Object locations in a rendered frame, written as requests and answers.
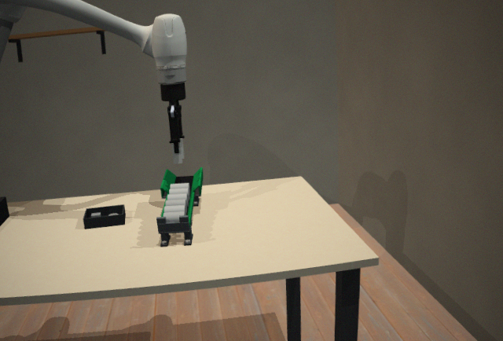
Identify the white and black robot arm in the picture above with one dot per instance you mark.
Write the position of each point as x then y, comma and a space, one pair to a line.
167, 33

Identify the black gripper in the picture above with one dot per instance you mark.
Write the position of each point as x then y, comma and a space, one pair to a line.
173, 94

